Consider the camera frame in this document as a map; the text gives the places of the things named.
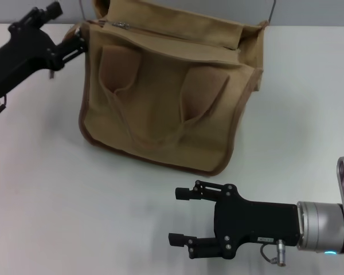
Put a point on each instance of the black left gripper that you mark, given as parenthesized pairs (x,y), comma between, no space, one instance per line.
(23,57)

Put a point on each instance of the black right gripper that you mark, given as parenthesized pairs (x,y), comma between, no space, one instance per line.
(255,223)

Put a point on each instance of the khaki canvas food bag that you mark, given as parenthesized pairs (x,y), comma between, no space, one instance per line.
(160,109)

